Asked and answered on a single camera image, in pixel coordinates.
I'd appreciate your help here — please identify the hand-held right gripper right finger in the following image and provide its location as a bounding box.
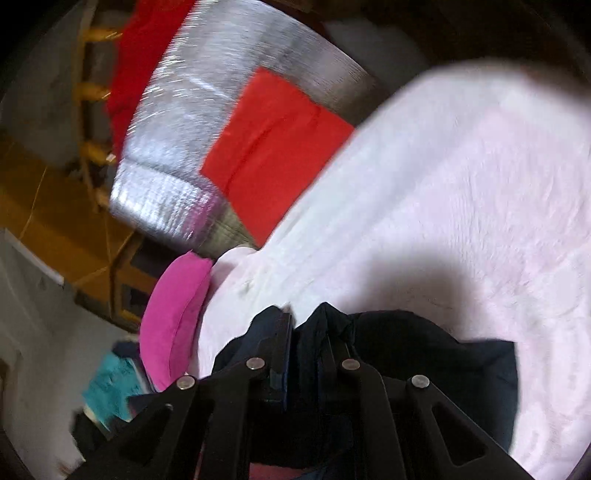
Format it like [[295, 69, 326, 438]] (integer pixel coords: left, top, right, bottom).
[[321, 323, 534, 480]]

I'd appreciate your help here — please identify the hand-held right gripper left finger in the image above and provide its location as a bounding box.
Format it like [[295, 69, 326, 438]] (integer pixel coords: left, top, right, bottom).
[[76, 308, 293, 480]]

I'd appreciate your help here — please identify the navy down coat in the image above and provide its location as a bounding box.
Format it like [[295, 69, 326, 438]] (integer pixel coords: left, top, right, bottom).
[[198, 302, 520, 480]]

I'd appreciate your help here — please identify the magenta pillow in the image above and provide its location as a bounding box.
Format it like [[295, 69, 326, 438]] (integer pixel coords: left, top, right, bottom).
[[140, 250, 214, 392]]

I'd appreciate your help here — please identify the teal garment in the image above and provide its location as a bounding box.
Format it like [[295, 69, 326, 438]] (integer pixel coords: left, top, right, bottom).
[[82, 353, 151, 423]]

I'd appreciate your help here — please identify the red pillow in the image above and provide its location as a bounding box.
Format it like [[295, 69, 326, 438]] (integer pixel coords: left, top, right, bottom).
[[199, 67, 356, 247]]

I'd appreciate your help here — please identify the pale pink blanket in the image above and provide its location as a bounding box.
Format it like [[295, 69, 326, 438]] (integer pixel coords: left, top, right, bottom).
[[185, 60, 591, 480]]

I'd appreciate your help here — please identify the silver foil mat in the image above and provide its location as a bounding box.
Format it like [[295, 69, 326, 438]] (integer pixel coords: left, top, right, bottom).
[[110, 0, 384, 259]]

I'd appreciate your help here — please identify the orange wooden cabinet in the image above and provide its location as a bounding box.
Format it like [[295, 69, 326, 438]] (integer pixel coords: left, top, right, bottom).
[[0, 138, 153, 333]]

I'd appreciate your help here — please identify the wooden stair railing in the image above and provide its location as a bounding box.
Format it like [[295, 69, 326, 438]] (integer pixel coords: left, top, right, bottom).
[[74, 25, 121, 208]]

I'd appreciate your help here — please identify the dark red blanket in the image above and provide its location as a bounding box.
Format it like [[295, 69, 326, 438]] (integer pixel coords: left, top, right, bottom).
[[105, 0, 195, 144]]

